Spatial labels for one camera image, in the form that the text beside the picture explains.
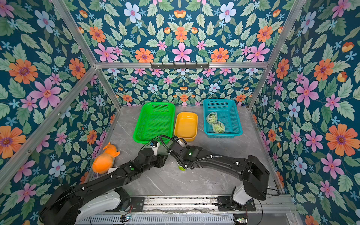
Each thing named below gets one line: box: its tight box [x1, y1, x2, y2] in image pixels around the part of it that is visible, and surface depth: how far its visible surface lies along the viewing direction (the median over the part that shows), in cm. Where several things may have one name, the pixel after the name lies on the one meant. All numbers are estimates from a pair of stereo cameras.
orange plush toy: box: [91, 142, 121, 174], surface depth 84 cm
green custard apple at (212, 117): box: [206, 111, 218, 125], surface depth 106 cm
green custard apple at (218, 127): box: [212, 120, 226, 134], surface depth 100 cm
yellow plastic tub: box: [173, 111, 199, 143], surface depth 109 cm
